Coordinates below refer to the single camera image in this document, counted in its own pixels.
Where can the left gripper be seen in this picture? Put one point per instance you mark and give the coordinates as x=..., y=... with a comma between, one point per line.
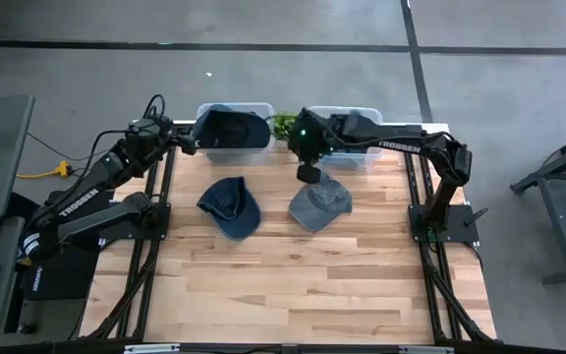
x=182, y=140

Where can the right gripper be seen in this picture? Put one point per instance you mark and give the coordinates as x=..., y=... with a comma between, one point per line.
x=308, y=173

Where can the grey cap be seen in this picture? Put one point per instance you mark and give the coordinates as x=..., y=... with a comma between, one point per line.
x=356, y=120
x=322, y=206

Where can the dark blue denim cap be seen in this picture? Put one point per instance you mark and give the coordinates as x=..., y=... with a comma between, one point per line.
x=234, y=130

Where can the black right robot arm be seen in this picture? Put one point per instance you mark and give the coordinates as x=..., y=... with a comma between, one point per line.
x=401, y=145

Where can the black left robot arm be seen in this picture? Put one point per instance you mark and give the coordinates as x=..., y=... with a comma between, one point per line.
x=79, y=206

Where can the clear plastic storage bin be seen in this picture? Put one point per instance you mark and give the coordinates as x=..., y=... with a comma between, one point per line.
x=352, y=162
x=243, y=157

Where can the small green potted plant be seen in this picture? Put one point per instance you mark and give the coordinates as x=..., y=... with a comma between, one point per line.
x=283, y=125

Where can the yellow power plug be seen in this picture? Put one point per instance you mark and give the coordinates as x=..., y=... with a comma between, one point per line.
x=62, y=169

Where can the black box white logo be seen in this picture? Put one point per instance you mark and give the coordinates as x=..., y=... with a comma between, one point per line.
x=62, y=280

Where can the black metal stand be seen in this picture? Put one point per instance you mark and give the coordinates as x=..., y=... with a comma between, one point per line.
x=565, y=255

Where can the black metal table frame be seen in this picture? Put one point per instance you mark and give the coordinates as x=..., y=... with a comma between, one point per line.
x=429, y=258

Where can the silver metal bracket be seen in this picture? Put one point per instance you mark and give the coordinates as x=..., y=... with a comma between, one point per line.
x=150, y=348
x=425, y=350

